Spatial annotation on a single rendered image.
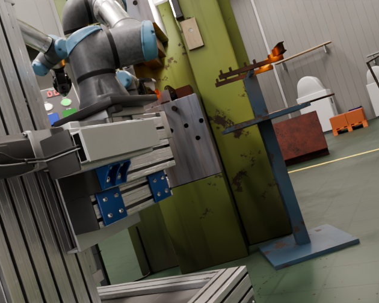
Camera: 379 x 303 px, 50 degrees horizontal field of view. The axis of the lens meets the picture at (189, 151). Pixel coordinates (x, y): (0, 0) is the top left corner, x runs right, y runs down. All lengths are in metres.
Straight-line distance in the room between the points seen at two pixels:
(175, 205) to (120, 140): 1.33
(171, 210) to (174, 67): 1.02
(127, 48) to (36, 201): 0.49
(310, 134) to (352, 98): 6.22
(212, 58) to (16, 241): 1.65
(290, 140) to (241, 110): 3.68
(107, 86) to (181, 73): 1.62
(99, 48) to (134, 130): 0.33
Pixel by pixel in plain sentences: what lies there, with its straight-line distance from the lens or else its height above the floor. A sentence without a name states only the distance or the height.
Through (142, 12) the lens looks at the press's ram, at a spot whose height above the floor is 1.44.
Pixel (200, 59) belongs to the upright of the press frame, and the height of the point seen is 1.12.
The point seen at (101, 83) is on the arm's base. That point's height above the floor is 0.88.
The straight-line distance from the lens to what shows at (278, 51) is 1.92.
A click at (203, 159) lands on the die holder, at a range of 2.16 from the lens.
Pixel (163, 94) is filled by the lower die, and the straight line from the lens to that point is 2.26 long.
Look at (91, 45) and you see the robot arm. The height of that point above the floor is 0.99.
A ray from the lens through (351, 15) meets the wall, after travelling 12.24.
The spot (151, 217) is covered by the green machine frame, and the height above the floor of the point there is 0.33.
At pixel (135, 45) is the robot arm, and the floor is 0.96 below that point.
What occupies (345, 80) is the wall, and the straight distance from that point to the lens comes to 12.12.
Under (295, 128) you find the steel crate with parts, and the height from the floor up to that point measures 0.50.
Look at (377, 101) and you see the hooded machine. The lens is 11.30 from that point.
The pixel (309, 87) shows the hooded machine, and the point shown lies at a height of 1.33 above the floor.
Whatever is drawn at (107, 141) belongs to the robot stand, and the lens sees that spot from 0.88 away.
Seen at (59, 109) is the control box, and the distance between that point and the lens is 2.28.
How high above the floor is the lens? 0.61
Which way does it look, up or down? level
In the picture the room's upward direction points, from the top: 18 degrees counter-clockwise
